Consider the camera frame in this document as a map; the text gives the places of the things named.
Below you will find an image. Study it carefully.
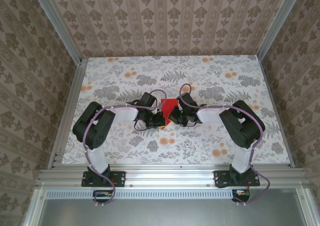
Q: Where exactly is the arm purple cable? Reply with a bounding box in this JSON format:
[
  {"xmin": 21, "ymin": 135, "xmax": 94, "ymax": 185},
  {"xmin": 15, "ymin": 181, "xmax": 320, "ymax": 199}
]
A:
[
  {"xmin": 179, "ymin": 83, "xmax": 272, "ymax": 207},
  {"xmin": 83, "ymin": 89, "xmax": 168, "ymax": 208}
]

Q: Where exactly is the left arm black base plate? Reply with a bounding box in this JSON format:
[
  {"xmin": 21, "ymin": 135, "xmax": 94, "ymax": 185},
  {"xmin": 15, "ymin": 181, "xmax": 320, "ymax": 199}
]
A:
[{"xmin": 81, "ymin": 170, "xmax": 126, "ymax": 188}]

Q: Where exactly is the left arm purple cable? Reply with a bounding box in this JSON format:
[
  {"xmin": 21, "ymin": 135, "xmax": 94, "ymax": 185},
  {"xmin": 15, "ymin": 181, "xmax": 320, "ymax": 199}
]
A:
[{"xmin": 83, "ymin": 89, "xmax": 168, "ymax": 208}]

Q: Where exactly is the aluminium frame rail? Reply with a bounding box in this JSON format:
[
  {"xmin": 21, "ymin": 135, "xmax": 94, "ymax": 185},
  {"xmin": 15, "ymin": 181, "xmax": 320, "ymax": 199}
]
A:
[
  {"xmin": 22, "ymin": 188, "xmax": 47, "ymax": 226},
  {"xmin": 296, "ymin": 187, "xmax": 318, "ymax": 226}
]

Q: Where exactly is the floral patterned table mat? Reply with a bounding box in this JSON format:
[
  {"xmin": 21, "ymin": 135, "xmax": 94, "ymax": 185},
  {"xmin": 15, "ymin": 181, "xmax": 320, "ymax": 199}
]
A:
[{"xmin": 61, "ymin": 56, "xmax": 293, "ymax": 166}]

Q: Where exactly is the aluminium cross beam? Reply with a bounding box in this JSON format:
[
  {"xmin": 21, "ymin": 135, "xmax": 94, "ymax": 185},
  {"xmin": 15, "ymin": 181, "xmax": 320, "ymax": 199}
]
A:
[{"xmin": 36, "ymin": 167, "xmax": 308, "ymax": 189}]

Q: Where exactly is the grey slotted cable duct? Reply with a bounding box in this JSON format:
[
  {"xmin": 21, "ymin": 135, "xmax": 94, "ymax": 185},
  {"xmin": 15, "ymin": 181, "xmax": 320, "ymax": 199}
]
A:
[{"xmin": 46, "ymin": 188, "xmax": 235, "ymax": 200}]

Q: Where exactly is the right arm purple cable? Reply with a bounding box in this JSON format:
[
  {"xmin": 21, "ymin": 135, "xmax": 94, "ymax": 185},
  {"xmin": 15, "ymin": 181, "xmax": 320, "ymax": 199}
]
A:
[{"xmin": 179, "ymin": 83, "xmax": 272, "ymax": 207}]

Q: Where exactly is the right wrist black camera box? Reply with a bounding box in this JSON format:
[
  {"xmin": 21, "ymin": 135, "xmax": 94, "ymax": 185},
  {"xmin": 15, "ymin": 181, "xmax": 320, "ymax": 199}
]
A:
[{"xmin": 176, "ymin": 92, "xmax": 197, "ymax": 109}]

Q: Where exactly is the left gripper thin black cable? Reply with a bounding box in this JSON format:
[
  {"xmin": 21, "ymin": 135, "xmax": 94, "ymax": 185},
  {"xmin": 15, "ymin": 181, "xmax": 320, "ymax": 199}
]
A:
[{"xmin": 133, "ymin": 120, "xmax": 151, "ymax": 132}]

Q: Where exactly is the grey metal sheet panel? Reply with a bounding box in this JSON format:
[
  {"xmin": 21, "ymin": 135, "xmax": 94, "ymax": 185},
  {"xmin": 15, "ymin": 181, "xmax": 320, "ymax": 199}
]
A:
[{"xmin": 37, "ymin": 198, "xmax": 310, "ymax": 226}]

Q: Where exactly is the black connector board with wires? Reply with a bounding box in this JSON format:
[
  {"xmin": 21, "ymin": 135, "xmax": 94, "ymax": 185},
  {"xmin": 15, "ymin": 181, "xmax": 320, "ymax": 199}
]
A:
[
  {"xmin": 231, "ymin": 188, "xmax": 251, "ymax": 203},
  {"xmin": 92, "ymin": 189, "xmax": 114, "ymax": 203}
]

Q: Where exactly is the aluminium corner post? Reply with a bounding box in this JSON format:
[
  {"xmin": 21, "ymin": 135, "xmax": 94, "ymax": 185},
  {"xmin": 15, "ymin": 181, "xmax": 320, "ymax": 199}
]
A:
[
  {"xmin": 29, "ymin": 0, "xmax": 84, "ymax": 65},
  {"xmin": 255, "ymin": 0, "xmax": 306, "ymax": 62}
]

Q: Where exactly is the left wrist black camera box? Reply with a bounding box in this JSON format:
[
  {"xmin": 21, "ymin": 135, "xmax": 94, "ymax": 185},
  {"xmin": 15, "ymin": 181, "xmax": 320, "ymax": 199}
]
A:
[{"xmin": 138, "ymin": 92, "xmax": 158, "ymax": 107}]

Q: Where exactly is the red square paper sheet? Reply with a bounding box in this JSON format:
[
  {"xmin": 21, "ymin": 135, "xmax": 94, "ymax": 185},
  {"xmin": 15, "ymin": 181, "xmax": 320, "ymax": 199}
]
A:
[{"xmin": 159, "ymin": 98, "xmax": 180, "ymax": 132}]

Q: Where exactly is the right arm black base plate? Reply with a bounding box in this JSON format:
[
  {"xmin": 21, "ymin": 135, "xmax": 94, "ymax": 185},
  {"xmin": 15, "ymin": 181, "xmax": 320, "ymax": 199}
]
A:
[{"xmin": 213, "ymin": 170, "xmax": 261, "ymax": 188}]

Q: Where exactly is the aluminium table side rail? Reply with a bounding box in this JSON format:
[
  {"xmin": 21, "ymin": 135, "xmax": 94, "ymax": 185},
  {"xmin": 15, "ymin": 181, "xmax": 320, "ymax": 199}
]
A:
[
  {"xmin": 257, "ymin": 57, "xmax": 296, "ymax": 169},
  {"xmin": 46, "ymin": 57, "xmax": 89, "ymax": 170}
]

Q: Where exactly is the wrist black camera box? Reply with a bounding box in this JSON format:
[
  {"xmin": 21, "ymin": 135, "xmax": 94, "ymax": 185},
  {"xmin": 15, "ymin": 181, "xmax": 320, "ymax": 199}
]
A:
[
  {"xmin": 138, "ymin": 92, "xmax": 158, "ymax": 107},
  {"xmin": 176, "ymin": 92, "xmax": 197, "ymax": 109}
]

